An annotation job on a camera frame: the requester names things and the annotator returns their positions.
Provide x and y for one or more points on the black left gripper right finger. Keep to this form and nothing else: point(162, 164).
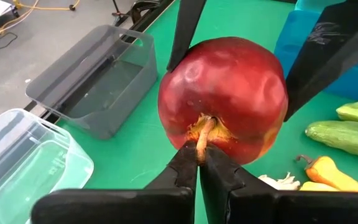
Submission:
point(259, 208)

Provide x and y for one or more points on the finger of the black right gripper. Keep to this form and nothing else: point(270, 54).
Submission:
point(185, 28)
point(331, 59)

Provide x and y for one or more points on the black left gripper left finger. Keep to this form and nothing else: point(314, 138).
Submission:
point(166, 205)

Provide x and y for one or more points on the white garlic bulb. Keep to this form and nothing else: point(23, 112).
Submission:
point(281, 183)

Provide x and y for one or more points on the red apple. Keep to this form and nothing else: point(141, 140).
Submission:
point(228, 87)

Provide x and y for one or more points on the dark green cucumber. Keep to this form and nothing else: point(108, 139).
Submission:
point(346, 138)

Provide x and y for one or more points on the black table clamp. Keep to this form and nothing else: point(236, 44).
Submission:
point(141, 9)

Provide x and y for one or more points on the light blue plastic bin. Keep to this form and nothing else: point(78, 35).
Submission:
point(312, 4)

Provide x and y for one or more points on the black tripod stand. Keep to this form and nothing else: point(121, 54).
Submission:
point(117, 12)

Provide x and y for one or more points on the orange yellow pepper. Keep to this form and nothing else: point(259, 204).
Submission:
point(331, 175)

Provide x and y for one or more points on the grey translucent plastic bin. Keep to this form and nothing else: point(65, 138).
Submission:
point(104, 90)

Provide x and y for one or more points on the clear plastic bin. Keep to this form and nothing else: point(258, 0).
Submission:
point(26, 165)

